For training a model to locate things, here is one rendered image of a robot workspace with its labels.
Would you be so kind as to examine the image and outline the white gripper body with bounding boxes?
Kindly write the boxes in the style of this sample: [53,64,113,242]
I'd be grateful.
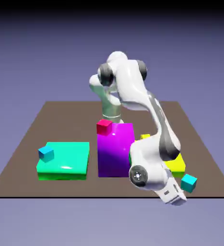
[155,176,188,206]

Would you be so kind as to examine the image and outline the small teal cube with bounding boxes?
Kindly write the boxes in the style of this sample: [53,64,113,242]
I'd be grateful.
[180,174,198,193]

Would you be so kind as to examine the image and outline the small red cube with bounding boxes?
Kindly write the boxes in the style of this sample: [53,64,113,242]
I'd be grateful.
[96,119,113,136]

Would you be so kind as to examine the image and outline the small blue cube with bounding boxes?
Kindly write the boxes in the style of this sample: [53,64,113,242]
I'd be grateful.
[38,145,55,163]

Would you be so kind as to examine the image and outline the large yellow box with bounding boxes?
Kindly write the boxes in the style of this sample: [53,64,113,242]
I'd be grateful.
[134,134,186,178]

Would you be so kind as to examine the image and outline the large magenta box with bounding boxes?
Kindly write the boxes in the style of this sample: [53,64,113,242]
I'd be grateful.
[97,123,135,178]

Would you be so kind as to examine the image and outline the large green box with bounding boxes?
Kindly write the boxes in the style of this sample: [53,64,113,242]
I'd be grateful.
[36,141,90,181]

